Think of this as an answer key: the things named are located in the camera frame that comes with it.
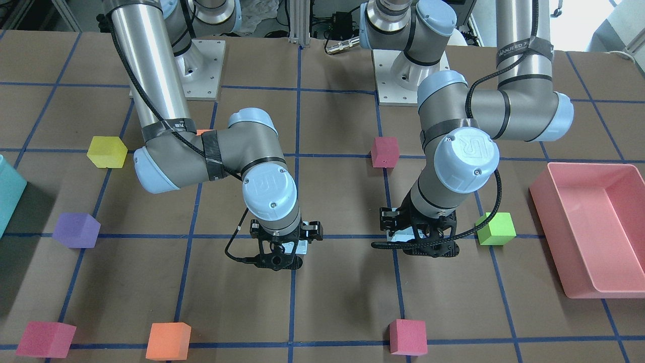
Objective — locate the purple block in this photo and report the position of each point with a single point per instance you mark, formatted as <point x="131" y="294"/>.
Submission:
<point x="76" y="230"/>

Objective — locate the crimson block near corner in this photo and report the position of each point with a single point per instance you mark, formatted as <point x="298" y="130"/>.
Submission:
<point x="46" y="339"/>

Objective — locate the crimson block far row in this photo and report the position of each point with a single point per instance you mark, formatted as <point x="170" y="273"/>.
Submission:
<point x="385" y="152"/>

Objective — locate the green foam block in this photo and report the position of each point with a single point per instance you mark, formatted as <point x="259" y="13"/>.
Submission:
<point x="498" y="231"/>

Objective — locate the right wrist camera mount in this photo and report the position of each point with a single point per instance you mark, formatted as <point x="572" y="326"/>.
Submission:
<point x="277" y="259"/>

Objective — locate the pink plastic bin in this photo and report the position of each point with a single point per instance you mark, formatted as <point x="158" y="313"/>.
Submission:
<point x="592" y="215"/>

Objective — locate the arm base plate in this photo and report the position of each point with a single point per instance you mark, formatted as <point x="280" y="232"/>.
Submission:
<point x="156" y="75"/>
<point x="398" y="79"/>

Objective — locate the black power box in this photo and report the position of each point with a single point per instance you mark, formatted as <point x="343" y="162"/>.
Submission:
<point x="340" y="23"/>

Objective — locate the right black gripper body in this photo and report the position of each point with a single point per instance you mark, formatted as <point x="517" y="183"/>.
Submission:
<point x="312" y="230"/>

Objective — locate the light blue block arm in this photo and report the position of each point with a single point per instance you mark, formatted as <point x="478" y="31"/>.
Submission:
<point x="301" y="248"/>
<point x="400" y="236"/>

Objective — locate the orange block row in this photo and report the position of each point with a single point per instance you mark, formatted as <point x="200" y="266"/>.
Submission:
<point x="201" y="132"/>
<point x="168" y="341"/>

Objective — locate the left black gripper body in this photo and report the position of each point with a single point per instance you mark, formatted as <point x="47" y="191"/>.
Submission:
<point x="388" y="219"/>

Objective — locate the aluminium frame post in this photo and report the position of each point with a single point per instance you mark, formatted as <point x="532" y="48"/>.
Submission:
<point x="299" y="22"/>

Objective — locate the teal plastic bin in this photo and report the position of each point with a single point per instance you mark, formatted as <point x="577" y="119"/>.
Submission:
<point x="12" y="188"/>

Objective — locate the yellow foam block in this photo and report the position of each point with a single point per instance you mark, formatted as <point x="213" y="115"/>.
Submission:
<point x="107" y="152"/>

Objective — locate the crimson block near row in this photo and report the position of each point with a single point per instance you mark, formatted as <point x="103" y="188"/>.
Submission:
<point x="408" y="337"/>

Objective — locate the orange block far row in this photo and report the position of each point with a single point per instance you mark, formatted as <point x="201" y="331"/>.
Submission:
<point x="201" y="132"/>

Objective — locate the silver metal connector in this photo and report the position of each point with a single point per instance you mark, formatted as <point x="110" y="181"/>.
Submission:
<point x="344" y="45"/>

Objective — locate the orange block near row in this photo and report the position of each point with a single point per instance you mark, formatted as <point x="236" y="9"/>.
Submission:
<point x="168" y="341"/>

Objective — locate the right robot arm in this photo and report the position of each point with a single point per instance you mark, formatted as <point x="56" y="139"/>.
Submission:
<point x="172" y="157"/>

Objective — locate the crimson block row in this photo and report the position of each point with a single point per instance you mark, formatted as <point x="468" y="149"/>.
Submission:
<point x="385" y="152"/>
<point x="408" y="337"/>

